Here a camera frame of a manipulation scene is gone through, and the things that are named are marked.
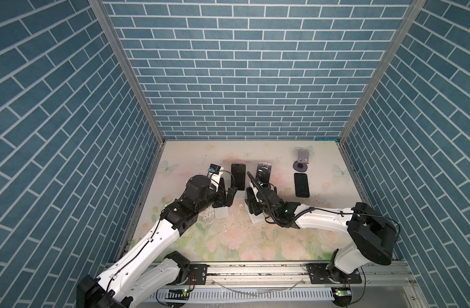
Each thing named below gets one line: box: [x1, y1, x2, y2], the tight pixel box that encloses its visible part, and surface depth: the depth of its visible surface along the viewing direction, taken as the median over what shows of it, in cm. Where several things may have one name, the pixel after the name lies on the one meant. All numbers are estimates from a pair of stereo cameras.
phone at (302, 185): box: [294, 173, 310, 198], surface depth 104 cm
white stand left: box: [213, 206, 230, 219], surface depth 91 cm
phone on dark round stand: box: [255, 161, 272, 188], surface depth 95 cm
